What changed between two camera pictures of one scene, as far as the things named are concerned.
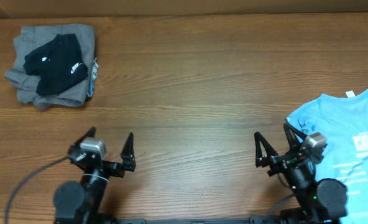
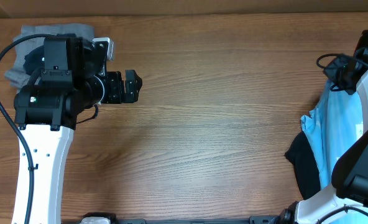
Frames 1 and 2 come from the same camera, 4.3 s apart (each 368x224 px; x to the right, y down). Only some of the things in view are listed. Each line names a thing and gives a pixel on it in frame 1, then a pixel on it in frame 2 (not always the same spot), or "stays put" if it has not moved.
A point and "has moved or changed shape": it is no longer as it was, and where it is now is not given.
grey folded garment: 30,38 stays put
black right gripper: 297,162 -> 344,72
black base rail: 252,220 stays put
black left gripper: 128,162 -> 117,96
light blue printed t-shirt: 352,125 has moved or changed shape
